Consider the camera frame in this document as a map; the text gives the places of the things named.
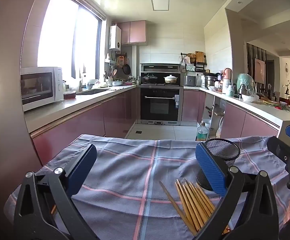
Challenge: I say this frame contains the silver countertop appliance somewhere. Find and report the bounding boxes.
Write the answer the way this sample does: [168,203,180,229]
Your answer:
[184,75,197,87]

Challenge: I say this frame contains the framed wall picture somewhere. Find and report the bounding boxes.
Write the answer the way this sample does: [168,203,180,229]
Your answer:
[254,58,266,83]

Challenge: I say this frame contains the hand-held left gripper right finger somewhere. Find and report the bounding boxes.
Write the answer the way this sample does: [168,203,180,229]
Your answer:
[195,142,280,240]

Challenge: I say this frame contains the kitchen window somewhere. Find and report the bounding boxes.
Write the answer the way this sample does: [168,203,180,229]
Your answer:
[37,0,103,79]

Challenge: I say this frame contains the teal appliance under plastic cover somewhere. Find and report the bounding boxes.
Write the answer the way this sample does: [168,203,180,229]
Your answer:
[236,73,257,98]

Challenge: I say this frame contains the pink thermos jug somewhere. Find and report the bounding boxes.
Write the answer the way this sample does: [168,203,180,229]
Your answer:
[222,68,233,85]

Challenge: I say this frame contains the bundle of wooden chopsticks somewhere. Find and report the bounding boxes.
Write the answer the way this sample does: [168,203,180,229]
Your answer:
[159,178,231,237]

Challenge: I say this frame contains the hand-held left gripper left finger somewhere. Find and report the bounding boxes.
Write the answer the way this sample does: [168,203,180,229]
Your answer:
[13,144,98,240]

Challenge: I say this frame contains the black wall rack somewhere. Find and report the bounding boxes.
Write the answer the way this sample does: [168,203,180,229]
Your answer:
[181,52,208,73]

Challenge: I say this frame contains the ceiling light panel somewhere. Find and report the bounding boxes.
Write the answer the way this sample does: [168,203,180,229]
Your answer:
[149,0,170,11]

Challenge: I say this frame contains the grey refrigerator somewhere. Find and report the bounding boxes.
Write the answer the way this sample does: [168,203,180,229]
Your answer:
[0,0,51,230]

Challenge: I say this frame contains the black stove hood unit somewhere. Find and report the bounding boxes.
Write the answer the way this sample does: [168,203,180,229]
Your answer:
[140,63,185,85]

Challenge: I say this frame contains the pink base cabinets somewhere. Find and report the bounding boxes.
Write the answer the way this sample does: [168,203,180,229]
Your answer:
[30,87,140,165]
[181,89,280,140]

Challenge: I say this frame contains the oil bottle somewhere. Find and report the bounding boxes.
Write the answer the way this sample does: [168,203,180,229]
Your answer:
[196,122,209,141]

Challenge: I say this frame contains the grey checked tablecloth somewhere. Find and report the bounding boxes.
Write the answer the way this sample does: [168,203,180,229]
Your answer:
[4,134,290,240]

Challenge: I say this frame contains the black wok with lid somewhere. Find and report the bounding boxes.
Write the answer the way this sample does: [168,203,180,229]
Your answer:
[142,73,158,83]

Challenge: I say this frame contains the pink wall cabinets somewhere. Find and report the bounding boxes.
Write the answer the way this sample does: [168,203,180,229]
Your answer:
[117,20,147,45]

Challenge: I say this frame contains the black mesh utensil holder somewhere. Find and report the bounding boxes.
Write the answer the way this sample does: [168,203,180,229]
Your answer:
[196,138,241,192]

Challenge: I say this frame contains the white wall water heater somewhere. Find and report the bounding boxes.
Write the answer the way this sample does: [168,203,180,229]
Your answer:
[109,25,122,50]

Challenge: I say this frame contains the white kitchen countertop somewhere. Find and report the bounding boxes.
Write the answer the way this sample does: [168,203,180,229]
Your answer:
[24,84,290,133]

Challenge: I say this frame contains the stainless steel pot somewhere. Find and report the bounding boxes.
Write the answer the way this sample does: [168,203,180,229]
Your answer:
[203,72,221,88]

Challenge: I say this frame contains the white microwave oven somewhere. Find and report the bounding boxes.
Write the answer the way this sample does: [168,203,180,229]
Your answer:
[20,66,64,112]

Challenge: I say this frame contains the black built-in oven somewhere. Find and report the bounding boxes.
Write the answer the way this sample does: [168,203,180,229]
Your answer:
[139,86,182,125]

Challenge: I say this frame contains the white bowl with plastic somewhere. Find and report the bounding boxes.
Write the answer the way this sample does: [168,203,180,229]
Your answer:
[241,94,260,103]

